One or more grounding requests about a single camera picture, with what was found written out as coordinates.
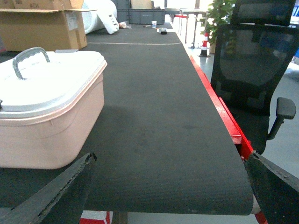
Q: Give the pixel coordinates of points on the pink plastic storage box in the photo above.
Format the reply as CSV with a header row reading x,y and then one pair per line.
x,y
53,140

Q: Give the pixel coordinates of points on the white paper cup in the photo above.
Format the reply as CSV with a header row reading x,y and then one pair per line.
x,y
154,24

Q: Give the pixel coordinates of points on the red metal workbench frame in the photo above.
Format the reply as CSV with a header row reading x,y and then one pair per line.
x,y
224,109

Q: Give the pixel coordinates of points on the white plastic box lid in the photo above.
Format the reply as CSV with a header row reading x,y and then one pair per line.
x,y
47,87

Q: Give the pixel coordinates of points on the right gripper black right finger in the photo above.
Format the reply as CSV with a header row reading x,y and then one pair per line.
x,y
276,191

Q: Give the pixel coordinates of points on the small distant traffic cone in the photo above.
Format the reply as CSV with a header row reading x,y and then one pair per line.
x,y
203,52

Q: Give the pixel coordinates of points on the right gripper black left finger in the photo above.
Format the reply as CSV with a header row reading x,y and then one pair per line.
x,y
61,201

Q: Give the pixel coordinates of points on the black office chair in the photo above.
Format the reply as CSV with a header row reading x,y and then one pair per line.
x,y
252,54

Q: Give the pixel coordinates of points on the green potted plant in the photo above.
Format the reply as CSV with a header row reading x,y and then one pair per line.
x,y
219,12

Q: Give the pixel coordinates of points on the white foam roll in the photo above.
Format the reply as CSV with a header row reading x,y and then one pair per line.
x,y
103,16

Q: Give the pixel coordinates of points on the brown cardboard box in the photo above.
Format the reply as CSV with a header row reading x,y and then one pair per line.
x,y
50,24

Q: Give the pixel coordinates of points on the black table mat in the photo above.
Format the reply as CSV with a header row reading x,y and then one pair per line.
x,y
158,116

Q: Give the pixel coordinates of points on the grey lid handle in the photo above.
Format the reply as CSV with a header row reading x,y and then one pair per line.
x,y
26,55

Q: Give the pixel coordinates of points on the grey plastic crate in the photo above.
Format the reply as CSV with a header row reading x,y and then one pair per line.
x,y
141,11

